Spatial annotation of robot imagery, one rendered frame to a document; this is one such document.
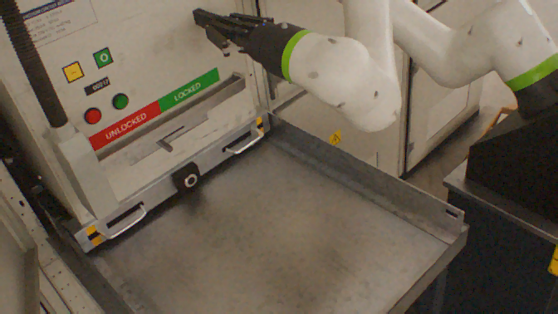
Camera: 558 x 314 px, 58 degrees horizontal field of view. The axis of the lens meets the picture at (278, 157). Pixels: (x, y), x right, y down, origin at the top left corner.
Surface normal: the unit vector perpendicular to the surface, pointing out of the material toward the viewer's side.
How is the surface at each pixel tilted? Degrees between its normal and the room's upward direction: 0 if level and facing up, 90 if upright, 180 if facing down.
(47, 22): 90
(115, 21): 90
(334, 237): 0
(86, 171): 90
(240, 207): 0
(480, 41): 86
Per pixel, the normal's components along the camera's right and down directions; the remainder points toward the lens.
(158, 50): 0.69, 0.40
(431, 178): -0.12, -0.76
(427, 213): -0.72, 0.51
